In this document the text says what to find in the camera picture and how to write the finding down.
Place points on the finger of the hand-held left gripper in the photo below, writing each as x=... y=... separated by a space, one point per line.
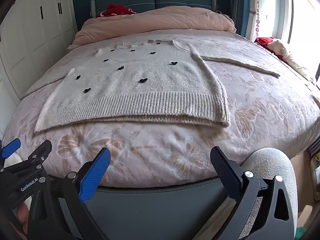
x=40 y=152
x=11 y=147

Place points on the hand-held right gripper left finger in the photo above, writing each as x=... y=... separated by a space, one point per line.
x=96 y=175

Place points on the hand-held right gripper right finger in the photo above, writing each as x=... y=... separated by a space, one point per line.
x=225 y=172

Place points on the white knit sweater black hearts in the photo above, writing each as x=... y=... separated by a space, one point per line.
x=150 y=80

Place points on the person's left hand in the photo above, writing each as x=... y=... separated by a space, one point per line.
x=22 y=215

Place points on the person's grey trouser leg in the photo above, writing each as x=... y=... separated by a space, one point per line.
x=272 y=162

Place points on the pink butterfly patterned blanket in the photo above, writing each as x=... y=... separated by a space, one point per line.
x=262 y=120

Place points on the dark ribbed object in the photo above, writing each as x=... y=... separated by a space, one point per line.
x=315 y=148

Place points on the green object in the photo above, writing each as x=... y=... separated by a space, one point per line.
x=302 y=233

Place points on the white wardrobe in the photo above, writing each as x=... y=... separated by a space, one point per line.
x=30 y=42

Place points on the plain red cloth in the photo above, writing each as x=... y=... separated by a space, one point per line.
x=263 y=42

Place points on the red cloth with white print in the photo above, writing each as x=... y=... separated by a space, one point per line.
x=115 y=10

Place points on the dark blue curtain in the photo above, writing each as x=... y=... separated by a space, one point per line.
x=240 y=10

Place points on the pink duvet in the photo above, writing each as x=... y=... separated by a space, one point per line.
x=162 y=20

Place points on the dark leather bed frame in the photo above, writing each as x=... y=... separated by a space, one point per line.
x=150 y=205

